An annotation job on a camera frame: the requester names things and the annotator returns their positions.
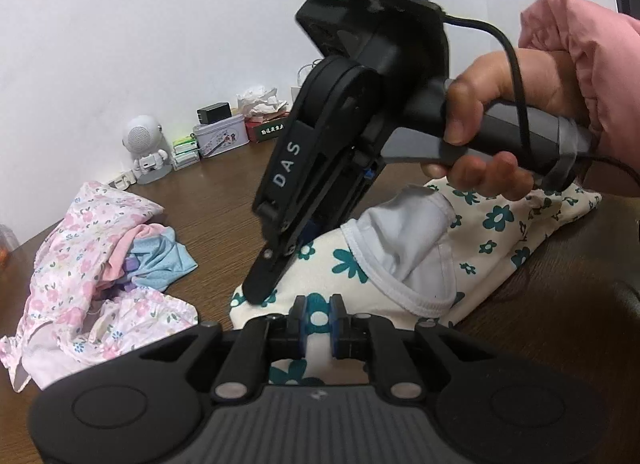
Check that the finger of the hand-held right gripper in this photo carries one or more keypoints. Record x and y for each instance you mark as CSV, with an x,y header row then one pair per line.
x,y
267,274
309,236

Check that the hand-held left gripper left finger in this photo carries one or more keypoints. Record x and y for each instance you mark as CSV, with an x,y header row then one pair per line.
x,y
301,329

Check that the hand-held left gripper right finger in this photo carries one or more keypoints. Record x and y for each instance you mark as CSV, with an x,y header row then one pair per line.
x,y
336,329

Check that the cream dress with green flowers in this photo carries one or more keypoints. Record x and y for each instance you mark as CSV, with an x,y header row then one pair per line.
x,y
500,244

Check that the person's right forearm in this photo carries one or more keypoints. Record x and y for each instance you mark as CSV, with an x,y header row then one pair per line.
x,y
610,68

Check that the person's right hand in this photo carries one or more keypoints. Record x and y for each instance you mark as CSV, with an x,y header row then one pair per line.
x,y
530,78

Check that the white charger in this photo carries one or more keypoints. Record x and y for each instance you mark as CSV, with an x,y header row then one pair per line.
x,y
299,94

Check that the light blue garment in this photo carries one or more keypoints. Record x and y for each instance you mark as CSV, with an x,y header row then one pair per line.
x,y
165,259

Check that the black tissue box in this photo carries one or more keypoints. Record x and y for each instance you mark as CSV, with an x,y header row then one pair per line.
x,y
265,129

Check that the crumpled white tissue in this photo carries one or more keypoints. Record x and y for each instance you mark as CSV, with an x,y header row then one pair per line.
x,y
260,101

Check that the grey tin box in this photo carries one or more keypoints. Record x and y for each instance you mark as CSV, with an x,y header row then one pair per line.
x,y
220,136

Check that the purple cloth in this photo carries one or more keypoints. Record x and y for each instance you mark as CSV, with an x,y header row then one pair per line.
x,y
131,269

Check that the plain pink garment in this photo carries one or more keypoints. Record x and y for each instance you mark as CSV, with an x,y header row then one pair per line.
x,y
132,244

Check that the white floral ruffled garment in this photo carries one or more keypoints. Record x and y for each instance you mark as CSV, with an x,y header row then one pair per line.
x,y
135,319

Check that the small green white box stack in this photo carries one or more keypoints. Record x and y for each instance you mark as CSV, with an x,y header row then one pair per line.
x,y
186,153

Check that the black power adapter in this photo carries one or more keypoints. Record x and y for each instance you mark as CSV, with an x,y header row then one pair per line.
x,y
214,112

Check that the white robot-shaped speaker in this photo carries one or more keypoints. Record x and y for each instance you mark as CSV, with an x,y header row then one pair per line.
x,y
140,136

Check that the pink floral garment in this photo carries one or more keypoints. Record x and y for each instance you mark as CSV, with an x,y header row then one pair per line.
x,y
80,234

